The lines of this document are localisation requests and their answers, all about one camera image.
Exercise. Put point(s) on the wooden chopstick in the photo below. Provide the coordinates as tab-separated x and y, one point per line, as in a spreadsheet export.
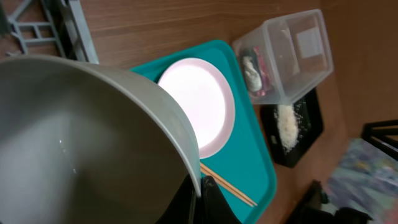
225	188
230	183

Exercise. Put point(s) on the grey dishwasher rack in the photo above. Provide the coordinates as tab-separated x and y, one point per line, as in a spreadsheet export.
46	27

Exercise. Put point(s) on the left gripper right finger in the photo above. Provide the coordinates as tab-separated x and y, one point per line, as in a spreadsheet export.
214	208

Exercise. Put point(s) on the pile of white rice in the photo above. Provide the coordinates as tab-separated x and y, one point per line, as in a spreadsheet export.
291	124

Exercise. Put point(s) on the wooden chopstick lower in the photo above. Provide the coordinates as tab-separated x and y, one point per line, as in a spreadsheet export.
225	188

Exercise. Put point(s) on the red snack wrapper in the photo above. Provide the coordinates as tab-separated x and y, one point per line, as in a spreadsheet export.
261	64

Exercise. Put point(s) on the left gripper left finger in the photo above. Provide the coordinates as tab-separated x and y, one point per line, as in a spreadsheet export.
181	210

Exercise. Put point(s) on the wooden chopstick upper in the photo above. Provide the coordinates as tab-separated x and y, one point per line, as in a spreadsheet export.
230	183

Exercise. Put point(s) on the white round plate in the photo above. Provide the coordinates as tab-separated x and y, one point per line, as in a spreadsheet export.
205	96

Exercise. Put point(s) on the clear plastic bin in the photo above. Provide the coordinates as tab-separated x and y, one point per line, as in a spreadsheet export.
297	54

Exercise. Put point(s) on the teal plastic tray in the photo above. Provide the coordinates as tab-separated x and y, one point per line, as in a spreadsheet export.
244	161

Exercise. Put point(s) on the white tissue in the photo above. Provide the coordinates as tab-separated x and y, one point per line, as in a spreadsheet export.
252	76

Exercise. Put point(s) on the black rectangular tray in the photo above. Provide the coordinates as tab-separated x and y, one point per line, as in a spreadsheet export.
315	128

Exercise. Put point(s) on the grey-green bowl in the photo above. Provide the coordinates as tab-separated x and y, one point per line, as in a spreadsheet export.
86	143

